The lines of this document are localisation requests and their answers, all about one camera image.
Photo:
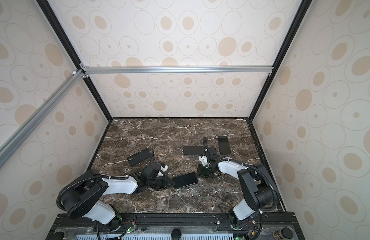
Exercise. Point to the black corner frame post right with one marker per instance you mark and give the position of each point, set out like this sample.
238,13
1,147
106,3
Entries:
297,21

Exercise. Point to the black corner frame post left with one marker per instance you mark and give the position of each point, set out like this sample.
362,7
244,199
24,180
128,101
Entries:
50,16

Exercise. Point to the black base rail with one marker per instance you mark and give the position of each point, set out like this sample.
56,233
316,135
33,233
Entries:
160,226

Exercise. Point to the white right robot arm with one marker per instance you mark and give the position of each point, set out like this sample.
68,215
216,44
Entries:
258,188

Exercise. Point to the black corner frame post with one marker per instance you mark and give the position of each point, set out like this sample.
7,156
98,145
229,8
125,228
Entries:
50,16
297,21

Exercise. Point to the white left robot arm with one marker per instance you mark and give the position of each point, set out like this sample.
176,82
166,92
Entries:
81,197

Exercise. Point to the black phone with pink case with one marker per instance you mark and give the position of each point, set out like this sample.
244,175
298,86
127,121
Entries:
185,180

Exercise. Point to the blue-edged phone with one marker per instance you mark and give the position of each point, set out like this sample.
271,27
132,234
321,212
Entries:
193,150

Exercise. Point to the black knob centre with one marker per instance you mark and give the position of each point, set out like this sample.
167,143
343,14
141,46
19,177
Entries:
176,234

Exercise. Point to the brown-capped jar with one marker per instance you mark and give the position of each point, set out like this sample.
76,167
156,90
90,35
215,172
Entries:
283,234

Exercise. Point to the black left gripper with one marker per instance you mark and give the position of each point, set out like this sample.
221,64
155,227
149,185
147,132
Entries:
165,185

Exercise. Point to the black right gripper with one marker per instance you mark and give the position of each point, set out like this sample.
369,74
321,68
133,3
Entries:
199,170

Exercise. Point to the silver aluminium rail back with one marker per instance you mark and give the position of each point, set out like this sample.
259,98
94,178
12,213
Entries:
178,70

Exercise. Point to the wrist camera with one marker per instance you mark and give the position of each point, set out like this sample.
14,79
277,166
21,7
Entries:
208,156
154,170

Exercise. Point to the silver aluminium rail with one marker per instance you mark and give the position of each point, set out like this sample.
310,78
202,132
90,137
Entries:
16,140
178,70

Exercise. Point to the black phone case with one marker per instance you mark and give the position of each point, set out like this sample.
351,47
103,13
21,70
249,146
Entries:
139,157

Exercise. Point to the silver-edged black phone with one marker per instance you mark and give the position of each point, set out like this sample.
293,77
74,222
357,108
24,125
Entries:
224,145

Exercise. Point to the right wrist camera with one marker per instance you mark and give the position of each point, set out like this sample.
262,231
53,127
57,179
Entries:
208,156

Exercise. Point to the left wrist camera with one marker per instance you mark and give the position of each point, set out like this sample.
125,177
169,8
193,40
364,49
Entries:
154,170

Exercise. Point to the silver aluminium rail left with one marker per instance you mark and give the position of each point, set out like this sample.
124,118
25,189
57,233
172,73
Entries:
16,140

